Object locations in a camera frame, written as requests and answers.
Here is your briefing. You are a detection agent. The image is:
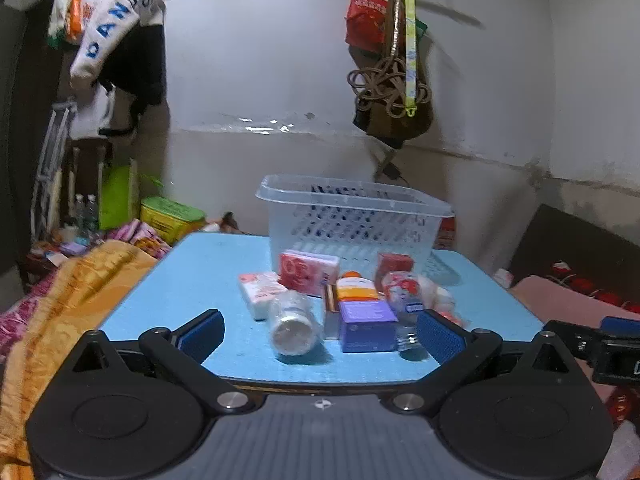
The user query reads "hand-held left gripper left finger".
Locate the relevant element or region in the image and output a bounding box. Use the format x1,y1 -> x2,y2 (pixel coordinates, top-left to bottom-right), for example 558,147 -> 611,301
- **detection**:
65,309 -> 251,415

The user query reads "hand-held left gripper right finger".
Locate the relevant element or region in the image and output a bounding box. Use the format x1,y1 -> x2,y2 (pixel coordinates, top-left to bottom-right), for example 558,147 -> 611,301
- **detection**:
390,310 -> 576,413

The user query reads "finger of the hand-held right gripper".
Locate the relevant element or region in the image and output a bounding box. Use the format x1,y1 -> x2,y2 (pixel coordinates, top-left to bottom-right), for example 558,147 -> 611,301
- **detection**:
542,319 -> 608,361
600,316 -> 640,337

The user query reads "clear water bottle red label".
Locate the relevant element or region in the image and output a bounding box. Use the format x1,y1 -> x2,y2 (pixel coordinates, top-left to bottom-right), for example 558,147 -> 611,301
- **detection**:
382,271 -> 431,351

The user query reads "small white tissue pack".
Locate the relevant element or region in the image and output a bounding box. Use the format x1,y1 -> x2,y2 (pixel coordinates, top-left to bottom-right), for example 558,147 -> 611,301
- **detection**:
238,271 -> 288,321

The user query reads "purple box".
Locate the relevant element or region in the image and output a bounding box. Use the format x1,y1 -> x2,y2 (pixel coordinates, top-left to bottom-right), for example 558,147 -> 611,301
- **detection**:
338,300 -> 399,353

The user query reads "red box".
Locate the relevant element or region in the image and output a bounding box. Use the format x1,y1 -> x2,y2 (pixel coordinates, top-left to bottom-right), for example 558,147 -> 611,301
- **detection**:
375,252 -> 415,293

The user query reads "white plastic bottle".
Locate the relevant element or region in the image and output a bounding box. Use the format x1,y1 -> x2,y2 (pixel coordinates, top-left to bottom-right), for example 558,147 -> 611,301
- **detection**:
268,290 -> 323,357

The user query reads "orange cap pill bottle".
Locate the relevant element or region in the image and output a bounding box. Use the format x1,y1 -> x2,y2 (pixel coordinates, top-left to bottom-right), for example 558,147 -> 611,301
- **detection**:
335,271 -> 387,303

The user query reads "pink tissue pack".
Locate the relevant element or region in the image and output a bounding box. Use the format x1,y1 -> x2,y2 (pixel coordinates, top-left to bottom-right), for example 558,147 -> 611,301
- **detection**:
278,251 -> 341,297

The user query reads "clear plastic basket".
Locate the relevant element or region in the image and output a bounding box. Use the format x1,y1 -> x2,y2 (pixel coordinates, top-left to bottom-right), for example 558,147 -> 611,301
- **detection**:
256,175 -> 455,286

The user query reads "red patterned cloth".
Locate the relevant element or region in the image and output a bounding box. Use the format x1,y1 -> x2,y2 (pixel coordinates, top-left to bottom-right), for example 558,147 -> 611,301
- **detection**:
547,260 -> 640,313

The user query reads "dark brown board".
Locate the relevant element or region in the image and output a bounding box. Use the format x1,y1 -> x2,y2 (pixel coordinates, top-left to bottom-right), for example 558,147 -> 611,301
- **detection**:
507,203 -> 640,306

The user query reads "red packet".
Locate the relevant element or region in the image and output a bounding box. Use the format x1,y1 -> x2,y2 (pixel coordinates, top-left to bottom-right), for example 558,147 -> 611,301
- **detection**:
439,216 -> 457,251

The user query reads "green and yellow box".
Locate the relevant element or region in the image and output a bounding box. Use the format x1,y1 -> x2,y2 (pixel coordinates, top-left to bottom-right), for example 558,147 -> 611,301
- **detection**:
140,196 -> 207,246

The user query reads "orange patterned blanket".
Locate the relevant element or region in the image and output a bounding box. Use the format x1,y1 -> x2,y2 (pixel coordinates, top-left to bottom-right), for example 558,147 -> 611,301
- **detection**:
0,240 -> 161,480

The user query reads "green shopping bag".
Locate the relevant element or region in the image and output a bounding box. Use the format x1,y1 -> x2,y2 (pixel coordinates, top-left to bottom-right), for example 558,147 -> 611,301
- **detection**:
98,160 -> 141,231

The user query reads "brown hanging bag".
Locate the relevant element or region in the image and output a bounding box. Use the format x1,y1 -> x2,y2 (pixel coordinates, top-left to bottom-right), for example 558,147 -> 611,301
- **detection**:
352,50 -> 435,150

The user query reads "metal crutch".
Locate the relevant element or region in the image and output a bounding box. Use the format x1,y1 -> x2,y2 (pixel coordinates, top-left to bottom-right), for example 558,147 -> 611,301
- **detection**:
30,101 -> 78,241

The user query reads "white tote bag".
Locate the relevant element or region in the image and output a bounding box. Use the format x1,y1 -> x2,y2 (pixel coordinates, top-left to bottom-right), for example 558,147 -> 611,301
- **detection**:
70,85 -> 138,141

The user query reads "black garment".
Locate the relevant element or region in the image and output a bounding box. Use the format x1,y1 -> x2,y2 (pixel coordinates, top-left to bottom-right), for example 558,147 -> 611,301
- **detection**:
95,22 -> 168,121

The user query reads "white garment with blue letters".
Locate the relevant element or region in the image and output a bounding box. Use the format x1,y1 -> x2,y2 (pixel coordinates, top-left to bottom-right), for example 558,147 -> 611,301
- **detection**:
69,0 -> 161,91

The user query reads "red plastic bag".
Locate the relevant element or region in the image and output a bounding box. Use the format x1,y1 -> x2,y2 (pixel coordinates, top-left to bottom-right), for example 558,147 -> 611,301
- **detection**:
345,0 -> 396,53

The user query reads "orange and white bag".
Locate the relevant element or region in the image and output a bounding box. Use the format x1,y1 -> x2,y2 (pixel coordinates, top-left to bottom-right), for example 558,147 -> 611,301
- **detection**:
47,0 -> 101,51

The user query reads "black wall charger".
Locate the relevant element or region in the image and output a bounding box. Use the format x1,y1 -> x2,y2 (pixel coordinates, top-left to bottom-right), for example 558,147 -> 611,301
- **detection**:
375,152 -> 403,183

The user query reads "coiled brown rope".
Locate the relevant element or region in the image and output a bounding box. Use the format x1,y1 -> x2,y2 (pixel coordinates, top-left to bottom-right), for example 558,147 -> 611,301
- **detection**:
347,55 -> 433,121

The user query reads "yellow green strap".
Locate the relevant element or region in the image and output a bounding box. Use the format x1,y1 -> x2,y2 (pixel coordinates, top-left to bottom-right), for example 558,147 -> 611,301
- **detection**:
401,0 -> 420,118

